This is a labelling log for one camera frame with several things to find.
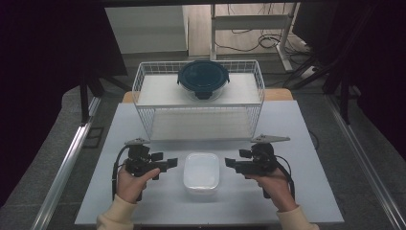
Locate white cabinet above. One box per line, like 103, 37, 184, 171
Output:
103, 5, 190, 56

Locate clear rectangular plastic container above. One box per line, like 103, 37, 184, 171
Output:
182, 151, 221, 196

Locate person's left hand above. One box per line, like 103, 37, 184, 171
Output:
116, 165, 162, 205

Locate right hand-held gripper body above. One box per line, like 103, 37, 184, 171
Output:
235, 133, 291, 177

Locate white desk frame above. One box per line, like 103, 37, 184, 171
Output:
209, 3, 302, 72

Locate round container with blue lid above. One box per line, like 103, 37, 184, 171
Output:
176, 59, 231, 102

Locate black floor frame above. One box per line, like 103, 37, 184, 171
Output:
82, 126, 105, 150

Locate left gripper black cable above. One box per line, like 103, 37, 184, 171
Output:
111, 145, 131, 202

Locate black floor cables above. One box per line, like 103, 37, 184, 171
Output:
214, 30, 309, 55

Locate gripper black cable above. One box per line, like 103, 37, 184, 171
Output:
111, 145, 131, 202
273, 154, 297, 201

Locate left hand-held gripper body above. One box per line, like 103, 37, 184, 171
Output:
124, 137, 161, 178

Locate person's right hand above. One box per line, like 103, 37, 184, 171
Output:
249, 167, 299, 213

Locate black metal stand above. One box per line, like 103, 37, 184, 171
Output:
285, 54, 362, 126
79, 72, 132, 127

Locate black cable at table edge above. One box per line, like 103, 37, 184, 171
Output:
307, 129, 321, 151

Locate white wire shelf rack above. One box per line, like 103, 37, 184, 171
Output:
131, 59, 266, 143

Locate aluminium rail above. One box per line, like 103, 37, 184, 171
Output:
325, 95, 406, 230
30, 95, 102, 230

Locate white power strip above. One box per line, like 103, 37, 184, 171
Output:
299, 64, 321, 80

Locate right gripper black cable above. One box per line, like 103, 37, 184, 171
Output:
273, 154, 297, 201

